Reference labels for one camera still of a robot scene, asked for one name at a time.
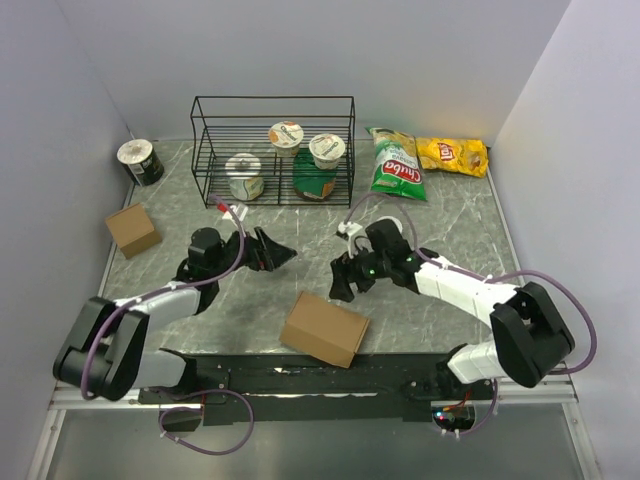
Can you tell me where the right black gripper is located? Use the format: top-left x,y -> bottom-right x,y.
328,240 -> 391,304

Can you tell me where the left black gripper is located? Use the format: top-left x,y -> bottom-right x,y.
210,224 -> 296,279

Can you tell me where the brown cardboard box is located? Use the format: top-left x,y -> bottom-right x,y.
279,292 -> 370,369

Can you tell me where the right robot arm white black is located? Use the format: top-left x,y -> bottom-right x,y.
329,216 -> 575,399

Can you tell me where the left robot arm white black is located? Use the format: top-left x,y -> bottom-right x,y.
52,227 -> 297,402

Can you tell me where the small folded cardboard box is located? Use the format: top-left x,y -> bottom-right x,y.
105,203 -> 162,259

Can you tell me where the white lidded cup lower shelf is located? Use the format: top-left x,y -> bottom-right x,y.
225,153 -> 264,201

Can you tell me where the green Chuba chips bag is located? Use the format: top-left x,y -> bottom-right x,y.
367,127 -> 427,201

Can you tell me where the yogurt cup orange label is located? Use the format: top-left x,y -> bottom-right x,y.
269,121 -> 304,158

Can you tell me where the yogurt cup beige label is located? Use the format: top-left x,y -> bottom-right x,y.
309,133 -> 346,170

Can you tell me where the yellow Lays chips bag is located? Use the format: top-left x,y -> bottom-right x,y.
416,137 -> 489,178

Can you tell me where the black can white lid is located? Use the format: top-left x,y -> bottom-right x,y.
116,139 -> 164,186

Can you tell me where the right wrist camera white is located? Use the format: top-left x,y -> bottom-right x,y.
336,221 -> 368,259

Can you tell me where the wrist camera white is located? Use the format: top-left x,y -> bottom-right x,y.
209,195 -> 249,222
336,221 -> 368,259

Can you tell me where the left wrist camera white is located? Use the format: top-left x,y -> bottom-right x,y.
209,195 -> 249,222

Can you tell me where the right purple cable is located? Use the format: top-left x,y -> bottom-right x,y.
342,193 -> 599,436

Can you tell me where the black wire rack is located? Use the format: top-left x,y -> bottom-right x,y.
190,95 -> 356,207

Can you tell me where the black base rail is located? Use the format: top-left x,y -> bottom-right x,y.
138,353 -> 494,426

